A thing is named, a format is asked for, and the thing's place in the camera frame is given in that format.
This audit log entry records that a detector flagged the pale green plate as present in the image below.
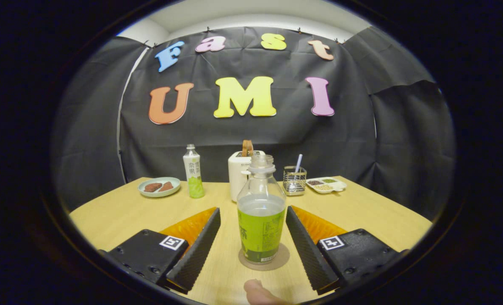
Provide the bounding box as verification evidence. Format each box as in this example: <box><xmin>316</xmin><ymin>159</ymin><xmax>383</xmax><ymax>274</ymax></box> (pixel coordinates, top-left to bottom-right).
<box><xmin>138</xmin><ymin>177</ymin><xmax>181</xmax><ymax>198</ymax></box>

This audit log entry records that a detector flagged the wooden table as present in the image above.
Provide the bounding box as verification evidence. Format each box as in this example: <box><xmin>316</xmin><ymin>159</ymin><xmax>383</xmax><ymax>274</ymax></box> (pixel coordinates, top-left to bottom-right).
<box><xmin>69</xmin><ymin>176</ymin><xmax>433</xmax><ymax>305</ymax></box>

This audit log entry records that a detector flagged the slim green drink bottle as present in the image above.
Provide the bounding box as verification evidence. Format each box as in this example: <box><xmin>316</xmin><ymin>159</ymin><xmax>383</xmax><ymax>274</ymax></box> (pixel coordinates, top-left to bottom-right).
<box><xmin>182</xmin><ymin>144</ymin><xmax>205</xmax><ymax>199</ymax></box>

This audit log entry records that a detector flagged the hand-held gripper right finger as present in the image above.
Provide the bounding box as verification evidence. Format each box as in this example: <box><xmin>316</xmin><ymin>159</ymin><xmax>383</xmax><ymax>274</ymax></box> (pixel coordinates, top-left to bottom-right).
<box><xmin>285</xmin><ymin>205</ymin><xmax>406</xmax><ymax>295</ymax></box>

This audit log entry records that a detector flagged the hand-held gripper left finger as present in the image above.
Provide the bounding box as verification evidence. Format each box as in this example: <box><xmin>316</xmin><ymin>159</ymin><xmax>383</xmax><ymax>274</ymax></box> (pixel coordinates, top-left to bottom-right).
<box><xmin>99</xmin><ymin>207</ymin><xmax>221</xmax><ymax>293</ymax></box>

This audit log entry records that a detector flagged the white divided tray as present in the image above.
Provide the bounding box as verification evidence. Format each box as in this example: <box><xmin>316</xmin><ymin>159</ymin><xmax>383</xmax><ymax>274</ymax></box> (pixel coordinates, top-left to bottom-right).
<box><xmin>306</xmin><ymin>176</ymin><xmax>348</xmax><ymax>194</ymax></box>

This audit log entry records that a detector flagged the green label juice bottle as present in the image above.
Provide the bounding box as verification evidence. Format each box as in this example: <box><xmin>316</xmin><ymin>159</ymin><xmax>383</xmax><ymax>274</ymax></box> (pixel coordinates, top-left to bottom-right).
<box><xmin>237</xmin><ymin>155</ymin><xmax>287</xmax><ymax>264</ymax></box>

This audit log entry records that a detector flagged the wire utensil holder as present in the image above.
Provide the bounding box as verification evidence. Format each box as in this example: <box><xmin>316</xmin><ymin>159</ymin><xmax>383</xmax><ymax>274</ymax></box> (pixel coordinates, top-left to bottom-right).
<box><xmin>283</xmin><ymin>166</ymin><xmax>307</xmax><ymax>196</ymax></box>

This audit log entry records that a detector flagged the brown round coaster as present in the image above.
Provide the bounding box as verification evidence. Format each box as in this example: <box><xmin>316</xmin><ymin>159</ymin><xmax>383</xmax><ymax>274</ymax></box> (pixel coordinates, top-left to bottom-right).
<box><xmin>238</xmin><ymin>243</ymin><xmax>290</xmax><ymax>272</ymax></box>

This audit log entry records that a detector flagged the white toaster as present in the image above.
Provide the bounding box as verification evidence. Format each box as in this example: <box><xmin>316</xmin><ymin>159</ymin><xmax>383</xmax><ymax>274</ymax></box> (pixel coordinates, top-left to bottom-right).
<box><xmin>228</xmin><ymin>150</ymin><xmax>265</xmax><ymax>202</ymax></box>

